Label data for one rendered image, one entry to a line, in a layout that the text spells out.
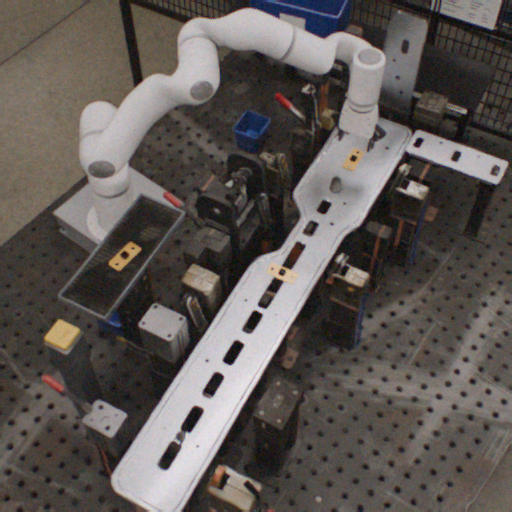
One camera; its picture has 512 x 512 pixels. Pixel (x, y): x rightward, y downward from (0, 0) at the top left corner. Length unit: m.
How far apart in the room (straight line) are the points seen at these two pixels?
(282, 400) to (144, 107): 0.83
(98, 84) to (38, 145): 0.47
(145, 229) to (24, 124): 2.06
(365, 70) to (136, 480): 1.16
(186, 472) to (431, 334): 0.92
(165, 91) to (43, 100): 2.12
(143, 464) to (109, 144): 0.84
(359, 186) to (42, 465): 1.18
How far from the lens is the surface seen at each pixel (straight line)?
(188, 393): 2.04
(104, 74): 4.26
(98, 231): 2.58
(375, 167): 2.46
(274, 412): 1.98
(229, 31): 2.04
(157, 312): 2.03
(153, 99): 2.15
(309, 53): 2.10
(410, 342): 2.49
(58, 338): 1.98
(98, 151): 2.23
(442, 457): 2.36
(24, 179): 3.86
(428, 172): 2.50
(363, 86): 2.21
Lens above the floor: 2.84
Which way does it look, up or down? 55 degrees down
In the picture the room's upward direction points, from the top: straight up
